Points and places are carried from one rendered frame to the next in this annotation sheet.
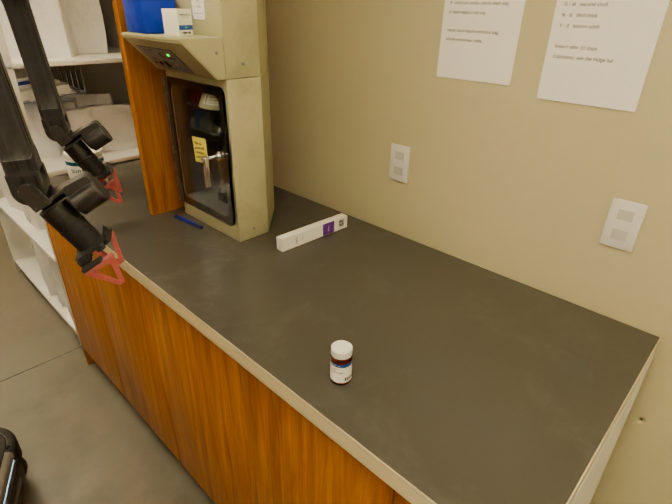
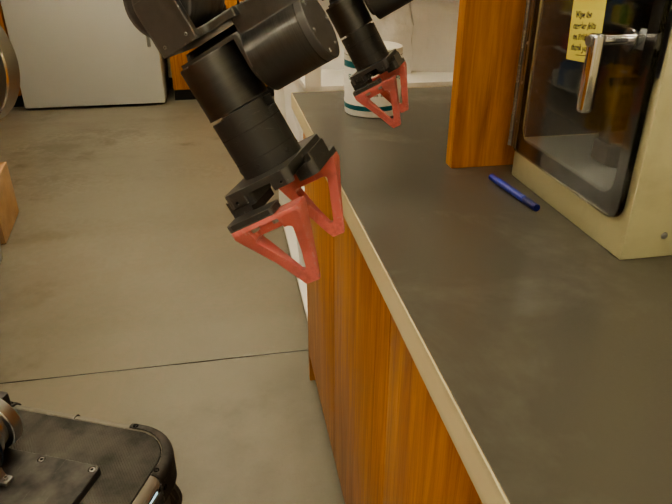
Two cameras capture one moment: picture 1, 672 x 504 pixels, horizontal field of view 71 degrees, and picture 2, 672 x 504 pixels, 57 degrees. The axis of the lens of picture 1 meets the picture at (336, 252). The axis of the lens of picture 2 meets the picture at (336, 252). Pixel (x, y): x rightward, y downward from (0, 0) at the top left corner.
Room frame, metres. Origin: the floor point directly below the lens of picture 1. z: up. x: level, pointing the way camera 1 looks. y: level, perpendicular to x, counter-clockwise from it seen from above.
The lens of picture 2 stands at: (0.50, 0.18, 1.31)
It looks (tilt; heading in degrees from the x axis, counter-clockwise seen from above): 27 degrees down; 36
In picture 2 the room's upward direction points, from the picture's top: straight up
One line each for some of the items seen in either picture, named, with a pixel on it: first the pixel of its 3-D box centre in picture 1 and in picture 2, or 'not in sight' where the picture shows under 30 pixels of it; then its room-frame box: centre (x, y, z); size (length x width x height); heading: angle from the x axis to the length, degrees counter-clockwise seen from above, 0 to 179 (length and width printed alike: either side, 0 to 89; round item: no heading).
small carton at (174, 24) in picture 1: (177, 22); not in sight; (1.30, 0.41, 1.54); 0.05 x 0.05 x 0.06; 64
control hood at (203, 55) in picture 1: (171, 55); not in sight; (1.34, 0.45, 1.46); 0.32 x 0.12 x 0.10; 47
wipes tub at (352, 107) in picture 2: (86, 169); (372, 78); (1.71, 0.95, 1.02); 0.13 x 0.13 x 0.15
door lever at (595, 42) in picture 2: (211, 169); (603, 71); (1.28, 0.36, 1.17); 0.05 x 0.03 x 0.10; 136
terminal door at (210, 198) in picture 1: (199, 151); (582, 35); (1.38, 0.42, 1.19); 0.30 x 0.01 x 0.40; 46
